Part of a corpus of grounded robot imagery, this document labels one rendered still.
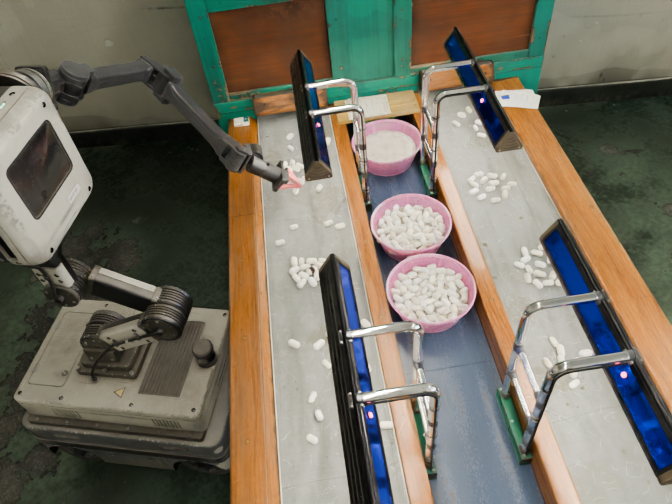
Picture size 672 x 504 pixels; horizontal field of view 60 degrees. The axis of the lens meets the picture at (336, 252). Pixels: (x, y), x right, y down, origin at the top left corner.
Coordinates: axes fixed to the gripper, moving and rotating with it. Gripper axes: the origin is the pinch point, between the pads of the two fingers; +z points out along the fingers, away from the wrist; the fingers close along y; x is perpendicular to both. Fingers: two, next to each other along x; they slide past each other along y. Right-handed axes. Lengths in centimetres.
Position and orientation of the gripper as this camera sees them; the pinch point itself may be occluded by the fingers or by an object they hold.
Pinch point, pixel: (299, 185)
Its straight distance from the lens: 204.3
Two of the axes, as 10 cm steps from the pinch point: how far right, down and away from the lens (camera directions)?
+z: 8.1, 3.2, 4.9
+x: -5.8, 6.0, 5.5
